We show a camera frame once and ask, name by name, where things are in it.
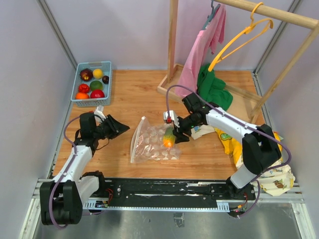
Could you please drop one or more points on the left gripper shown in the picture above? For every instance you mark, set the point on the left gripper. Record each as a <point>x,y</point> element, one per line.
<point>116,127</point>

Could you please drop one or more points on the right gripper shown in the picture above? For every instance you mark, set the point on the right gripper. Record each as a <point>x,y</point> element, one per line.
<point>182,137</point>

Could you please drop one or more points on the clear zip top bag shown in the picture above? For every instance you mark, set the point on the clear zip top bag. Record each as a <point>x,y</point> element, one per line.
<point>147,143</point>

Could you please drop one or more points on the red fake fruit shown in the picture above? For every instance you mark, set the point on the red fake fruit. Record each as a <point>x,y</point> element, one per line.
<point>95,94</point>

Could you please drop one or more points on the orange round fake fruit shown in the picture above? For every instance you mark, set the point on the orange round fake fruit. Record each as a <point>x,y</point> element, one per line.
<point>81,96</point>

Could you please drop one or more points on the round green fake fruit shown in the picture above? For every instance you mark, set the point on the round green fake fruit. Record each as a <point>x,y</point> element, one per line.
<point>96,85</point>

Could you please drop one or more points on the small dark purple fake fruit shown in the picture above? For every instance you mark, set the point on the small dark purple fake fruit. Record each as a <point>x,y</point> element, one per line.
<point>105,79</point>

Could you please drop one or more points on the yellow fake fruit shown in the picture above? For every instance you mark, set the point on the yellow fake fruit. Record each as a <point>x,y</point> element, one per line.
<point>98,73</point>

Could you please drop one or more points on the dark red fake apple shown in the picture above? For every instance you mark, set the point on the dark red fake apple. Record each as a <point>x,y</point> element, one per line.
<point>86,75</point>

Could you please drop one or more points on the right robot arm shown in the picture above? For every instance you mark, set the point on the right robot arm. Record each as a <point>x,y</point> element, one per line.
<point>215,116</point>

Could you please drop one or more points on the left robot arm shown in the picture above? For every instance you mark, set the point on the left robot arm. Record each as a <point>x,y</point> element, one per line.
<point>62,198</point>

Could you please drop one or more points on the wooden clothes rack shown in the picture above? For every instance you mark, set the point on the wooden clothes rack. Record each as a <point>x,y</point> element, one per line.
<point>248,25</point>

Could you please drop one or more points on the green cloth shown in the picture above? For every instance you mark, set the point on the green cloth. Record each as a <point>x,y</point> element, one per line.
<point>212,89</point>

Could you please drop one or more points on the light blue plastic basket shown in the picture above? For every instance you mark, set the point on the light blue plastic basket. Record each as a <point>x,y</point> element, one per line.
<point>106,67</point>

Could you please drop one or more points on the pink shirt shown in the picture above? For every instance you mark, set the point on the pink shirt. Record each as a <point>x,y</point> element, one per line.
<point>207,39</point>

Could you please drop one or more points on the dinosaur print cloth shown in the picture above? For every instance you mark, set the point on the dinosaur print cloth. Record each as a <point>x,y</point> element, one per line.
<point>257,154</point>

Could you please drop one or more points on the teal hanger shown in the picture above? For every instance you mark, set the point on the teal hanger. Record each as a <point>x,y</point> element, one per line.
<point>210,17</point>

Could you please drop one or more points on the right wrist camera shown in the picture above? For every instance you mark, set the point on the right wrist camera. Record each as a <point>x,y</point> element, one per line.
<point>171,117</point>

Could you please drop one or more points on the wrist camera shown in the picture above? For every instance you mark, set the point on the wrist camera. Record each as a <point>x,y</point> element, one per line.
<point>98,113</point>
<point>171,117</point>

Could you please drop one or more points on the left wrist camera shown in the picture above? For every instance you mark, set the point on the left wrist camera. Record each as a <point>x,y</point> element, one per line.
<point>98,113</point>

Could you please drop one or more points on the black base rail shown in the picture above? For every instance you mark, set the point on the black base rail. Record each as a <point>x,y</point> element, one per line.
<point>170,195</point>

